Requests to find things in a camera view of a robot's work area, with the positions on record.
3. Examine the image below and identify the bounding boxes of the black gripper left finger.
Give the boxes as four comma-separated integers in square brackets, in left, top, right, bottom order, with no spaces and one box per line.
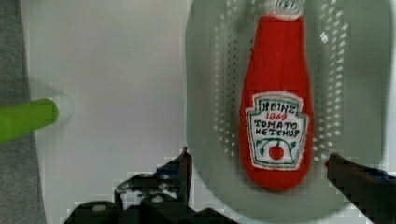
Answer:
[64,149,237,224]

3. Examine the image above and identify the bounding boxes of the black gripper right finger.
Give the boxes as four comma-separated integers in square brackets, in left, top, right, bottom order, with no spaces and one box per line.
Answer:
[325,153,396,224]

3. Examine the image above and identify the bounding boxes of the red plush ketchup bottle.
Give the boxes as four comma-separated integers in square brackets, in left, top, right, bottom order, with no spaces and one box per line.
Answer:
[239,0,314,191]

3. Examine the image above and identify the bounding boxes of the green toy pear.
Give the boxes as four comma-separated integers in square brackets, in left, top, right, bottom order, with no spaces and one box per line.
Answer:
[0,99,60,143]

